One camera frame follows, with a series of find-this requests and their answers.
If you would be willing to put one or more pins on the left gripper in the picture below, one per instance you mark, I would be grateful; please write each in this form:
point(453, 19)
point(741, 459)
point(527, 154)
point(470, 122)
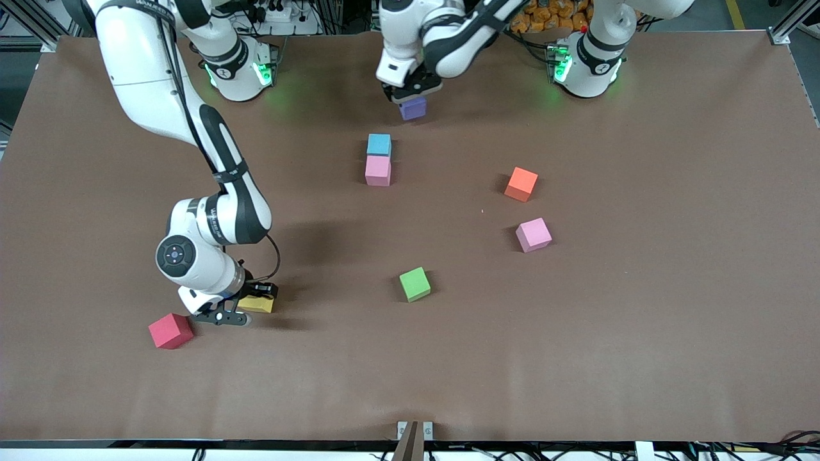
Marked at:
point(421, 83)

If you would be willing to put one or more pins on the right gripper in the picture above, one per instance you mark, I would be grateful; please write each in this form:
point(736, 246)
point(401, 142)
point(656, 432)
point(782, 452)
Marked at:
point(254, 286)

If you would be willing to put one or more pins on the yellow foam cube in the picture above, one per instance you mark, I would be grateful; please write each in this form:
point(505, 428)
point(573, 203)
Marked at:
point(259, 306)

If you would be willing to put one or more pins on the purple foam cube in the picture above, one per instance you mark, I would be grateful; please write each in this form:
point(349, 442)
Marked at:
point(413, 110)

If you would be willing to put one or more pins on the blue foam cube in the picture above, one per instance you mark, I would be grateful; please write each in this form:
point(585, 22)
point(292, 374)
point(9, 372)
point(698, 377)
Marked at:
point(379, 145)

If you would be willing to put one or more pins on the pink foam cube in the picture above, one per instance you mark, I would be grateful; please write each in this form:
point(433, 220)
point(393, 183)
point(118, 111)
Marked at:
point(533, 234)
point(378, 170)

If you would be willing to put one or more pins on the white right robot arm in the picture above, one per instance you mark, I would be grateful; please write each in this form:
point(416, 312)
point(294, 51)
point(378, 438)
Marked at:
point(141, 70)

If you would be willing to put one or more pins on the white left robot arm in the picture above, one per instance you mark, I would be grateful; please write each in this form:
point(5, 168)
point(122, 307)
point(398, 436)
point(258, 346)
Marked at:
point(400, 32)

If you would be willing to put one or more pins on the red foam cube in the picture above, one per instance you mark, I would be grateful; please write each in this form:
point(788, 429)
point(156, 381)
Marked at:
point(168, 330)

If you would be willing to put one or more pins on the white power strip with plugs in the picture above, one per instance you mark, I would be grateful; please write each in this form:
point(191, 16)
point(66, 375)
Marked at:
point(291, 16)

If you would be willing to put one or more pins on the green foam cube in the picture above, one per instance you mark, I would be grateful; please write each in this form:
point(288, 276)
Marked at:
point(414, 283)

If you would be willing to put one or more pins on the brown table cover sheet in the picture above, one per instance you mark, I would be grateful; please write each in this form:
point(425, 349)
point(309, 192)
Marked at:
point(410, 358)

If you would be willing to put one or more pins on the orange foam cube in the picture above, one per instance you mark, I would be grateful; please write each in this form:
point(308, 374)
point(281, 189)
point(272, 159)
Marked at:
point(520, 182)

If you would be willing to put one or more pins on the orange bagged items pile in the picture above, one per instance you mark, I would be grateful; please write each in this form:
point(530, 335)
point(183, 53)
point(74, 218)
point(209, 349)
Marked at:
point(557, 16)

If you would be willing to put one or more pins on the brown tapered pole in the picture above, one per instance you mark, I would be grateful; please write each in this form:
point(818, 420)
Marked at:
point(407, 448)

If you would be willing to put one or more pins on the silver metal bracket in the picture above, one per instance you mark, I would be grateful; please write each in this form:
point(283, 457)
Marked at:
point(428, 430)

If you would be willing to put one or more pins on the aluminium frame profile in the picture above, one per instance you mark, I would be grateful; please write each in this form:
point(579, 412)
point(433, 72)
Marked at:
point(32, 24)
point(797, 16)

